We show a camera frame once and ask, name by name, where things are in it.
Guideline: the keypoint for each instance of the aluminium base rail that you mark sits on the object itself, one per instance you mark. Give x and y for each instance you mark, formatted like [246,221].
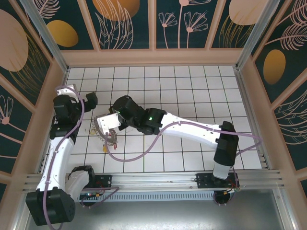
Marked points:
[156,179]

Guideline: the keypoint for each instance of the red key tag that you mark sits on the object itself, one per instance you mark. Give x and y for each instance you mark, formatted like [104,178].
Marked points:
[115,145]

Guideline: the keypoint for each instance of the left black mount plate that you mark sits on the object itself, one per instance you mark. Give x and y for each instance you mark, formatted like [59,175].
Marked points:
[105,179]

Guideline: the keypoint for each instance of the left aluminium frame post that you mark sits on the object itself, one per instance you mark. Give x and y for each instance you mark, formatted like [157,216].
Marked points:
[51,43]

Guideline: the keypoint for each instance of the right black mount plate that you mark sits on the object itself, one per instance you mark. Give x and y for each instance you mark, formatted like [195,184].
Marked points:
[204,179]

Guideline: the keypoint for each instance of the grey metal sheet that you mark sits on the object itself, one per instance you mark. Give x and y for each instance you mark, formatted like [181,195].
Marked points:
[156,215]

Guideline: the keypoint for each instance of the right aluminium frame post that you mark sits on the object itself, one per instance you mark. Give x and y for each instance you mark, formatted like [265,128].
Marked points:
[254,31]

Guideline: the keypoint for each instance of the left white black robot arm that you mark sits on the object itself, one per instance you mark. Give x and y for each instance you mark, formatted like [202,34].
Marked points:
[60,158]

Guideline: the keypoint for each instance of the aluminium side rail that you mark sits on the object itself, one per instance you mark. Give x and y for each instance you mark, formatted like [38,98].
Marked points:
[245,91]

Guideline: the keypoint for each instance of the aluminium frame post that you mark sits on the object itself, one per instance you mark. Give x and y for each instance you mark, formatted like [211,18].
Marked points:
[51,43]
[254,31]

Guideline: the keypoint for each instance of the large metal keyring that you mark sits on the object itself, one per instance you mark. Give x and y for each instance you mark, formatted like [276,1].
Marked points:
[112,140]

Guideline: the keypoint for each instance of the black mount plate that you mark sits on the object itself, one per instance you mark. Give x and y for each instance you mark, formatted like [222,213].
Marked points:
[105,179]
[204,179]

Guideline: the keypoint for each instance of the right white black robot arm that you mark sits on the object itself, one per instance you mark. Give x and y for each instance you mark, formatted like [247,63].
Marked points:
[187,131]

